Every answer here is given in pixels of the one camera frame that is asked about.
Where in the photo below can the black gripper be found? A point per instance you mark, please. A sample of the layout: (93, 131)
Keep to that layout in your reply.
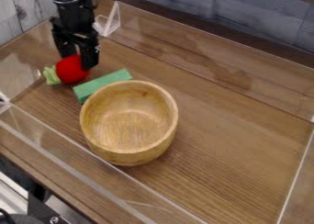
(73, 28)

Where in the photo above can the red plush strawberry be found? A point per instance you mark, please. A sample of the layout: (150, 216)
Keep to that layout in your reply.
(66, 72)

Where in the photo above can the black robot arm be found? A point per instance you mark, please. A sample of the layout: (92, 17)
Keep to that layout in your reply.
(74, 34)

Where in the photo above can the green foam block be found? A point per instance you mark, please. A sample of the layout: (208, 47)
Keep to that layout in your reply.
(84, 90)

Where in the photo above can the wooden bowl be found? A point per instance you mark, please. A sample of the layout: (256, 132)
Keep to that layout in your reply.
(129, 121)

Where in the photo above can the clear acrylic enclosure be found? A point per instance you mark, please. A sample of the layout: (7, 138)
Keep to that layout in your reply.
(240, 167)

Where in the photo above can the black metal bracket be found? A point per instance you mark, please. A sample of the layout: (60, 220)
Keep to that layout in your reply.
(40, 210)

